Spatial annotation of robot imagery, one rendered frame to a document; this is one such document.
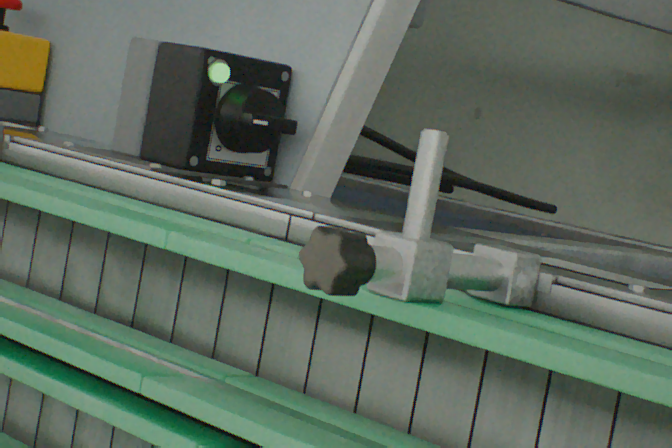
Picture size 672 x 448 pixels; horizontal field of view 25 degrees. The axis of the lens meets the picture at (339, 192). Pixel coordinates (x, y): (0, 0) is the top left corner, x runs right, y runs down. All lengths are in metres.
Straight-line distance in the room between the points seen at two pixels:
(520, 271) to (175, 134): 0.34
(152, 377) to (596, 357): 0.27
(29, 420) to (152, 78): 0.23
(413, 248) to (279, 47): 0.42
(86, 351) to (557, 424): 0.26
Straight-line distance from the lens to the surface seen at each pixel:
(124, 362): 0.80
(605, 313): 0.68
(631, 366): 0.58
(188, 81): 0.97
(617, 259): 1.06
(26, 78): 1.23
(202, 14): 1.10
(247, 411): 0.73
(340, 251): 0.61
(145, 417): 0.78
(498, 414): 0.72
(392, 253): 0.64
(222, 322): 0.85
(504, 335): 0.61
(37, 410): 0.99
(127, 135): 1.01
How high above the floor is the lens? 1.44
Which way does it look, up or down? 45 degrees down
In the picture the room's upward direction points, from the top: 83 degrees counter-clockwise
